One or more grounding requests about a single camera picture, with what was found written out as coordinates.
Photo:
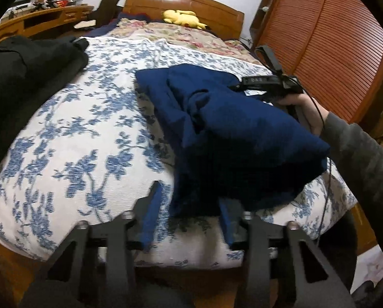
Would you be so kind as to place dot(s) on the person's right hand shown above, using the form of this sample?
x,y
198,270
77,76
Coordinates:
x,y
307,112

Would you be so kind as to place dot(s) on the black coat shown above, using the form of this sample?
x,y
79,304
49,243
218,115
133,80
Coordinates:
x,y
24,80

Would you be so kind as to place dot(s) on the wooden bed headboard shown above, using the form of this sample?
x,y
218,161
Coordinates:
x,y
194,3

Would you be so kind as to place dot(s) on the wooden bed with floral bedding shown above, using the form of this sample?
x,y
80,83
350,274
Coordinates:
x,y
82,134

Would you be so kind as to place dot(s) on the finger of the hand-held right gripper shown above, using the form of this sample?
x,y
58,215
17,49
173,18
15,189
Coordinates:
x,y
236,87

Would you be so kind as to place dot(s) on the dark wooden chair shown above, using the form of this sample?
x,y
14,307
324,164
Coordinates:
x,y
109,6

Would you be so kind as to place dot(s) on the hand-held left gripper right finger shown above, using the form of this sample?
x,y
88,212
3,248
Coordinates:
x,y
228,227

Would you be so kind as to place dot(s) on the wooden desk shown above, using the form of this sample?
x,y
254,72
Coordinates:
x,y
14,30

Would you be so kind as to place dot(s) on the wooden louvered wardrobe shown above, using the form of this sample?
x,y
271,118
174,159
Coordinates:
x,y
332,38

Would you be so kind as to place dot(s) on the rose floral quilt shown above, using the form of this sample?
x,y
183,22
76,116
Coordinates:
x,y
185,35

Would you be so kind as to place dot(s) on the yellow plush toy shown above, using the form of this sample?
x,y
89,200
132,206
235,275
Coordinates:
x,y
181,17

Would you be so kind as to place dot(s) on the navy blue suit jacket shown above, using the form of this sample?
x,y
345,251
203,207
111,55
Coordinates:
x,y
242,134

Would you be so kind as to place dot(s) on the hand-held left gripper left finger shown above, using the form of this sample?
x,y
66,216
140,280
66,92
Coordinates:
x,y
151,218

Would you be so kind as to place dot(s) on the black devices on desk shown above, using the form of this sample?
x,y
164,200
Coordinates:
x,y
47,4

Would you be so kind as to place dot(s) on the red basket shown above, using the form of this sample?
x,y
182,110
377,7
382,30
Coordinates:
x,y
61,4

